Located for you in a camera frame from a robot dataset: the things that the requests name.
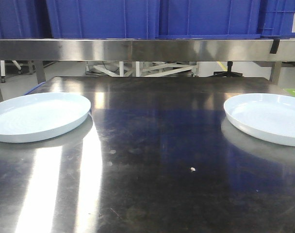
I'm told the light blue plate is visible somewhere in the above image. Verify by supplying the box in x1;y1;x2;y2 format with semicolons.
223;93;295;147
0;92;91;143

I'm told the left steel shelf leg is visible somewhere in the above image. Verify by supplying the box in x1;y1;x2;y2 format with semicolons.
33;60;46;84

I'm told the steel shelf leg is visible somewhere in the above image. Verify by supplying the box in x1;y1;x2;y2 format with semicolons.
269;62;282;85
33;60;46;84

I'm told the right steel shelf leg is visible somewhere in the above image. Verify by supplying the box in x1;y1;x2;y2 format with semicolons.
269;62;282;85

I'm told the black office chair base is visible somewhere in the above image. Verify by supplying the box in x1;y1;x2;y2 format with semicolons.
210;61;243;77

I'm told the right blue plastic crate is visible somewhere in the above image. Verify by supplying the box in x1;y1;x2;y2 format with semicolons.
159;0;261;39

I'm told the blue plastic crate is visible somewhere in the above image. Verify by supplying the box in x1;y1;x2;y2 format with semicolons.
46;0;160;39
159;0;261;39
0;0;52;39

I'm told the middle blue plastic crate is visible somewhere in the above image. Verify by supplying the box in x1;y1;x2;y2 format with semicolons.
46;0;160;39

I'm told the black tape strip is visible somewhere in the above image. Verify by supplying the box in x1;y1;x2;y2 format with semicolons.
269;38;280;54

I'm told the left blue plastic crate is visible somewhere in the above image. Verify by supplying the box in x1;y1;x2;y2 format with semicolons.
0;0;52;39

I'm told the white metal frame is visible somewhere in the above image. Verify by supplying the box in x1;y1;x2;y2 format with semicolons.
85;61;199;77

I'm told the stainless steel shelf rail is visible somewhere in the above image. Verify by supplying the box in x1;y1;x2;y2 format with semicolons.
0;39;295;62

